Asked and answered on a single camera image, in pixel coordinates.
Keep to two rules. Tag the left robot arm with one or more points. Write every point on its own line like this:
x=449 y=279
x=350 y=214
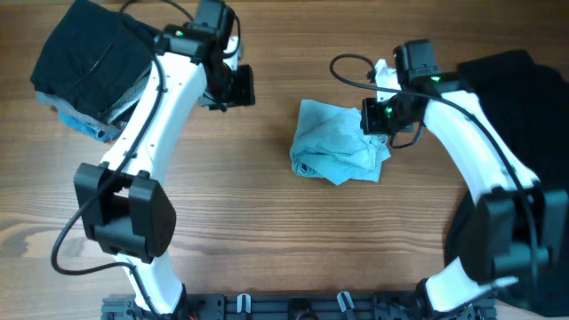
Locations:
x=122 y=203

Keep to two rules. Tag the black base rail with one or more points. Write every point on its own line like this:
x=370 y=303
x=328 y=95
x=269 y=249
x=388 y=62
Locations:
x=381 y=305

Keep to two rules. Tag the light blue t-shirt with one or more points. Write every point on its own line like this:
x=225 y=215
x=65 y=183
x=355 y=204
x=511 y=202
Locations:
x=330 y=144

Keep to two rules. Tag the grey folded garment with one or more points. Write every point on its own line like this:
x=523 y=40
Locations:
x=112 y=118

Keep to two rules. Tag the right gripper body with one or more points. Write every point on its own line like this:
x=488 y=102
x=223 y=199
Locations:
x=386 y=116

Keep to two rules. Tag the black folded garment on stack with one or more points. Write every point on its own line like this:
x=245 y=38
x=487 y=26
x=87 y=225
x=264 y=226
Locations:
x=93 y=56

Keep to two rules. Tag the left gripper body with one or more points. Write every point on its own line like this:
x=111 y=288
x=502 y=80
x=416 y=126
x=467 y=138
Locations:
x=233 y=87

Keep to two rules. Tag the blue folded denim garment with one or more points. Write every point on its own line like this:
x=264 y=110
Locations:
x=90 y=130

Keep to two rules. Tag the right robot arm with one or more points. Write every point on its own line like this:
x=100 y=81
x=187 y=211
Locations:
x=502 y=119

